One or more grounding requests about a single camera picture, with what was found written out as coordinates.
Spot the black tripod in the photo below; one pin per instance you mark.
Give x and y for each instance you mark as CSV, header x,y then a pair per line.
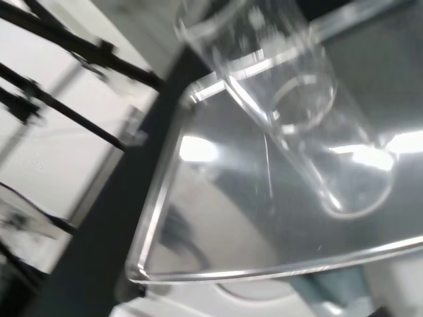
x,y
107,51

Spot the black bench cloth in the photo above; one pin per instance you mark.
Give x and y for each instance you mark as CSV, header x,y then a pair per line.
x,y
109,231

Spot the white electronic balance steel pan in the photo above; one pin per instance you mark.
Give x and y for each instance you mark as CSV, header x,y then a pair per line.
x,y
231,198

